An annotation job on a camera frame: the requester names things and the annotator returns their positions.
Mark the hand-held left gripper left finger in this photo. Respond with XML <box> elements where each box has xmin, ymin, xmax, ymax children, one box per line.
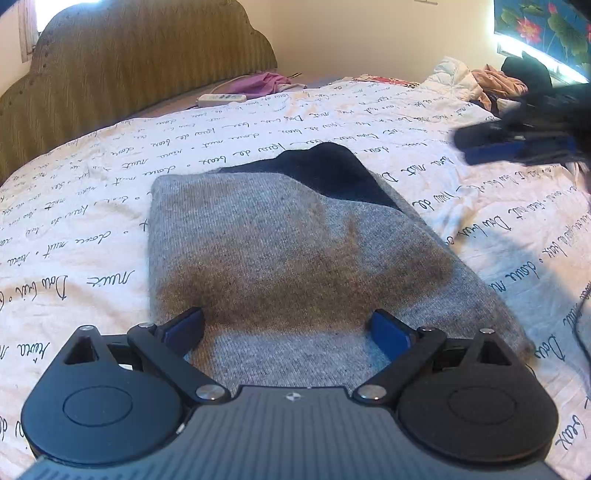
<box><xmin>59</xmin><ymin>307</ymin><xmax>232</xmax><ymax>407</ymax></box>

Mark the black garment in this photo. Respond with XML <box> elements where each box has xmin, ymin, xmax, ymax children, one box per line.
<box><xmin>501</xmin><ymin>51</ymin><xmax>553</xmax><ymax>96</ymax></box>

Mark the grey and navy sweater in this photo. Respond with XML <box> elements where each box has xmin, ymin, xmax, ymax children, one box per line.
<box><xmin>147</xmin><ymin>142</ymin><xmax>536</xmax><ymax>402</ymax></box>

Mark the purple cloth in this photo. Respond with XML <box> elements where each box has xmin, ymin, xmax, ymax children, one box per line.
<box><xmin>228</xmin><ymin>71</ymin><xmax>295</xmax><ymax>96</ymax></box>

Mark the white garment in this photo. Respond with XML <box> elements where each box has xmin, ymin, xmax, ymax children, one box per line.
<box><xmin>421</xmin><ymin>56</ymin><xmax>491</xmax><ymax>110</ymax></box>

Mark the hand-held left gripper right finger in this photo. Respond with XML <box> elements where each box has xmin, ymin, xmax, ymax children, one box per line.
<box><xmin>352</xmin><ymin>310</ymin><xmax>515</xmax><ymax>408</ymax></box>

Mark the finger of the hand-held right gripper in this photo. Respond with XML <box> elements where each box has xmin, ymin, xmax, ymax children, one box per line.
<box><xmin>465</xmin><ymin>135</ymin><xmax>579</xmax><ymax>166</ymax></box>
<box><xmin>454</xmin><ymin>120</ymin><xmax>514</xmax><ymax>149</ymax></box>

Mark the red patterned cloth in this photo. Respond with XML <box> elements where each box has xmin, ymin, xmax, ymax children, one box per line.
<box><xmin>359</xmin><ymin>74</ymin><xmax>422</xmax><ymax>89</ymax></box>

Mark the white remote control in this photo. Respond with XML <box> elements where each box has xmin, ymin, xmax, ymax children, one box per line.
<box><xmin>196</xmin><ymin>93</ymin><xmax>249</xmax><ymax>107</ymax></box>

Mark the white script printed blanket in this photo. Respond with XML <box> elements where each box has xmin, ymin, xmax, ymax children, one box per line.
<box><xmin>0</xmin><ymin>76</ymin><xmax>591</xmax><ymax>480</ymax></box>

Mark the olive striped headboard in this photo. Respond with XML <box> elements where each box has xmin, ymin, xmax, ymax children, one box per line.
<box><xmin>0</xmin><ymin>0</ymin><xmax>279</xmax><ymax>185</ymax></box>

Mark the flower print wall poster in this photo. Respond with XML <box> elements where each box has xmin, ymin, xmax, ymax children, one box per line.
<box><xmin>493</xmin><ymin>0</ymin><xmax>591</xmax><ymax>78</ymax></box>

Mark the tan garment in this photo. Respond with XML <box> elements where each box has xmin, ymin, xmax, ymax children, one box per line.
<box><xmin>470</xmin><ymin>64</ymin><xmax>528</xmax><ymax>110</ymax></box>

